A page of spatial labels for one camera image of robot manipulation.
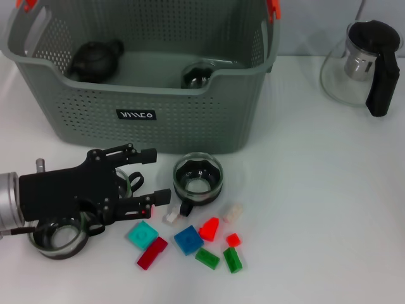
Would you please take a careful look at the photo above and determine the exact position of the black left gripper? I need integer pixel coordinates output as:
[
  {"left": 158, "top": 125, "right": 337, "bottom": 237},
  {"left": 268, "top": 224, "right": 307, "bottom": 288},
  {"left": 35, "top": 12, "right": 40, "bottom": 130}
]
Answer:
[{"left": 18, "top": 142, "right": 173, "bottom": 227}]

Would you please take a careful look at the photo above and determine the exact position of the grey-green perforated storage bin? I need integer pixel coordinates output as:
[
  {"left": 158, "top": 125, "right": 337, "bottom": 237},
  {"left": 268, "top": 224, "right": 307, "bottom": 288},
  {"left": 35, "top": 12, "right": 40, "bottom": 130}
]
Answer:
[{"left": 0, "top": 0, "right": 281, "bottom": 156}]

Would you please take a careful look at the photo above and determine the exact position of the clear white plastic block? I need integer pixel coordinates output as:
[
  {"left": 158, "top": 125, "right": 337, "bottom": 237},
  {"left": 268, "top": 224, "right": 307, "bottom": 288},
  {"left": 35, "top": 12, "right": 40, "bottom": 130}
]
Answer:
[
  {"left": 162, "top": 205, "right": 182, "bottom": 226},
  {"left": 222, "top": 202, "right": 244, "bottom": 223}
]

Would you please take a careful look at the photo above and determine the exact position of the teal square flat block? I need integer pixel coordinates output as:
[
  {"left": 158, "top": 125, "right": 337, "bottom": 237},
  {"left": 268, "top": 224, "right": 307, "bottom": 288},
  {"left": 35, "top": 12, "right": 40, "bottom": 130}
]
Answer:
[{"left": 127, "top": 220, "right": 159, "bottom": 253}]

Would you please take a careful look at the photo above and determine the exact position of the blue square flat block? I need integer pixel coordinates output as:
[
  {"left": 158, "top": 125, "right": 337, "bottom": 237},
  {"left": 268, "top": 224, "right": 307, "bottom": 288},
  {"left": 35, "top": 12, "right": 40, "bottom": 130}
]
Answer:
[{"left": 173, "top": 224, "right": 204, "bottom": 256}]

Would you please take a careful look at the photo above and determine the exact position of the red sloped block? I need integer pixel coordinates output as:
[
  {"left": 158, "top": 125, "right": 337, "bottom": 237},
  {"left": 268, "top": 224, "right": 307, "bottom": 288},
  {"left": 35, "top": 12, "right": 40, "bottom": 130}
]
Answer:
[{"left": 198, "top": 217, "right": 220, "bottom": 243}]

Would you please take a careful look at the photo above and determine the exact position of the dark red rectangular block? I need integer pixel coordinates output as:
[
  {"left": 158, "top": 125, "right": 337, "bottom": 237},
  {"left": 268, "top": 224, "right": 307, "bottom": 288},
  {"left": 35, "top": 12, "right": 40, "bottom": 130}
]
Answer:
[{"left": 135, "top": 236, "right": 168, "bottom": 270}]

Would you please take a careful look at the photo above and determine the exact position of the flat green rectangular block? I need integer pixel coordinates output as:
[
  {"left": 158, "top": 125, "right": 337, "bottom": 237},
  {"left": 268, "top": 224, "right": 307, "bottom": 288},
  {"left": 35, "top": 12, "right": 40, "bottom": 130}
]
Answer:
[{"left": 194, "top": 247, "right": 220, "bottom": 270}]

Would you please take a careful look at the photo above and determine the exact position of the thick green rectangular block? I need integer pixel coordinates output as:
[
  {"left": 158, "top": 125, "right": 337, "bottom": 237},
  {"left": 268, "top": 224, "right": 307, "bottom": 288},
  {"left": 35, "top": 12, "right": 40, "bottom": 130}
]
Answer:
[{"left": 222, "top": 246, "right": 244, "bottom": 274}]

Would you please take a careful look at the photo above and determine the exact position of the black clay teapot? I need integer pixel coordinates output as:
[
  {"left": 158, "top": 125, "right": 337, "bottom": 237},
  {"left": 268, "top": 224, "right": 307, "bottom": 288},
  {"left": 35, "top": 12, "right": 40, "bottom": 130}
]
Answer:
[{"left": 68, "top": 39, "right": 125, "bottom": 84}]

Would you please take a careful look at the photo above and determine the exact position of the dark arm cable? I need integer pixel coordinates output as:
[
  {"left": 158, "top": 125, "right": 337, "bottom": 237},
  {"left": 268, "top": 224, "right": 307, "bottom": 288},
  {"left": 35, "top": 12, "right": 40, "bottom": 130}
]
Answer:
[{"left": 0, "top": 226, "right": 35, "bottom": 237}]

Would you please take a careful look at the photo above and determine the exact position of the glass pitcher black handle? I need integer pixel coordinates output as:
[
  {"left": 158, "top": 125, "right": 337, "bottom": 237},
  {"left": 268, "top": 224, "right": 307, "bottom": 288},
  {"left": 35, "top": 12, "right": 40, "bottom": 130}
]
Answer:
[{"left": 319, "top": 19, "right": 403, "bottom": 118}]

